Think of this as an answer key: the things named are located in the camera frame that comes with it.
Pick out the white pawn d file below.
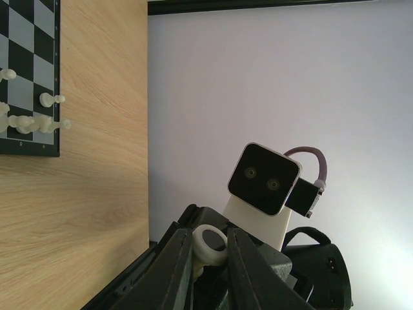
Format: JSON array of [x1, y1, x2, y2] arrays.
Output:
[[192, 224, 228, 280]]

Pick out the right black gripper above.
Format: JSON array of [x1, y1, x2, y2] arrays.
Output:
[[84, 204, 311, 309]]

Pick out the white pawn h file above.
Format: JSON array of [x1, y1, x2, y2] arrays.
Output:
[[39, 92, 66, 108]]

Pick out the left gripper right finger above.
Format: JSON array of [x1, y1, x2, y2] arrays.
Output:
[[227, 228, 312, 310]]

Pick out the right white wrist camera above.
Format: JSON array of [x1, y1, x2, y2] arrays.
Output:
[[223, 143, 328, 250]]

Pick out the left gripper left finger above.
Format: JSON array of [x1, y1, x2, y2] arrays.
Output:
[[112, 229, 194, 310]]

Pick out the black and silver chessboard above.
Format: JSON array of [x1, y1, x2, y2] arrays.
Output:
[[0, 0, 61, 158]]

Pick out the white pawn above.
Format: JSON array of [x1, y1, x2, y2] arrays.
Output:
[[0, 68, 17, 81]]

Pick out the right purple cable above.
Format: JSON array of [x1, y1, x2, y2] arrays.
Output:
[[283, 145, 328, 190]]

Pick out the black aluminium frame rail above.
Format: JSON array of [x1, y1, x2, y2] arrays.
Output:
[[147, 0, 412, 16]]

